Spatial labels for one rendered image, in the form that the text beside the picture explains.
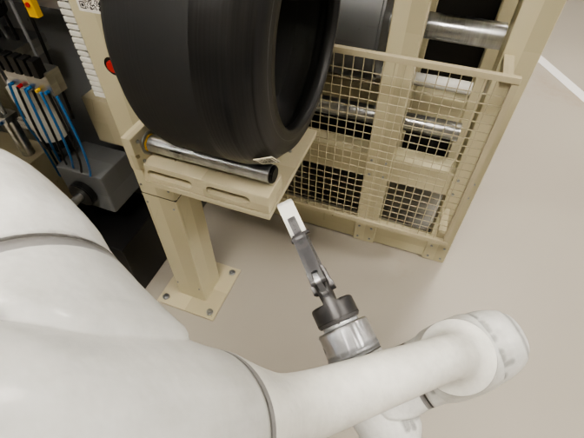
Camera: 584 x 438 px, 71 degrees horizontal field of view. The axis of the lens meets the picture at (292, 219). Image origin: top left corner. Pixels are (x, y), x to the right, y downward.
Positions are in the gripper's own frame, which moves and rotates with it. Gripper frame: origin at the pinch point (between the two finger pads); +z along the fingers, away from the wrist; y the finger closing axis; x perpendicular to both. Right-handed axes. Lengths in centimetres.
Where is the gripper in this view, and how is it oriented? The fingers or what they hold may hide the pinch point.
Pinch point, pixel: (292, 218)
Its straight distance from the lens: 75.2
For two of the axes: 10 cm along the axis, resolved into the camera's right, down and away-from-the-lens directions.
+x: 9.0, -4.4, -0.6
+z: -4.0, -8.7, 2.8
